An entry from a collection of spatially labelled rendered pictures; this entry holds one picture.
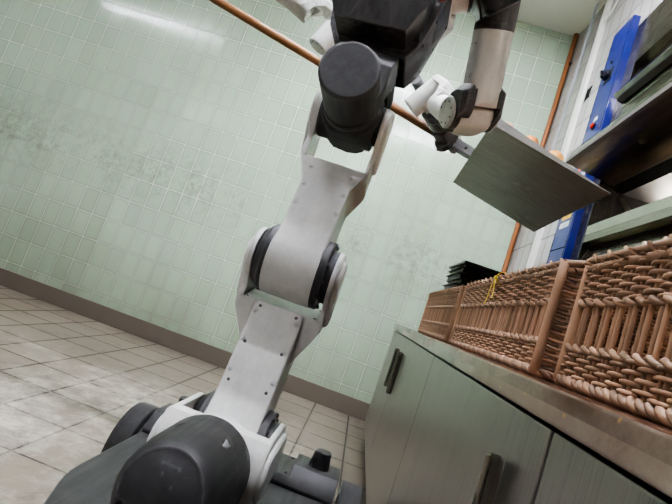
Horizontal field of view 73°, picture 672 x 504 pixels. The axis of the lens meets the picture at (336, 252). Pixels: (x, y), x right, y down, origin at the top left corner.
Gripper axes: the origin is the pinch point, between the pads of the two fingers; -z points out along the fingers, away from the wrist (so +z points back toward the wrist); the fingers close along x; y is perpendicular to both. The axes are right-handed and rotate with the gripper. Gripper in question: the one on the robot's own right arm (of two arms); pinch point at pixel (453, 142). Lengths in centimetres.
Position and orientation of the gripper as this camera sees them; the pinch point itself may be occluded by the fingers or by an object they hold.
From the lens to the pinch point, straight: 160.6
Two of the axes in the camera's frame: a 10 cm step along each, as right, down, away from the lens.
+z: -5.2, -4.3, -7.3
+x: 5.6, -8.2, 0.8
